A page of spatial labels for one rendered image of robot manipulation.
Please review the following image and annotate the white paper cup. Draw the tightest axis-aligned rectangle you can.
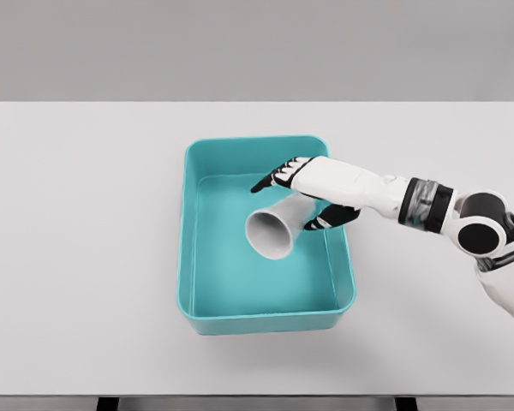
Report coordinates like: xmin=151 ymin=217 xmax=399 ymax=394
xmin=244 ymin=191 xmax=321 ymax=260

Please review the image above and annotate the teal plastic basket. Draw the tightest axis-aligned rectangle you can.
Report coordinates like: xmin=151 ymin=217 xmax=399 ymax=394
xmin=176 ymin=134 xmax=357 ymax=337

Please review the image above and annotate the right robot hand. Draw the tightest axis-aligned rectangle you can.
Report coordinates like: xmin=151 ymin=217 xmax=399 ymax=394
xmin=250 ymin=155 xmax=362 ymax=232

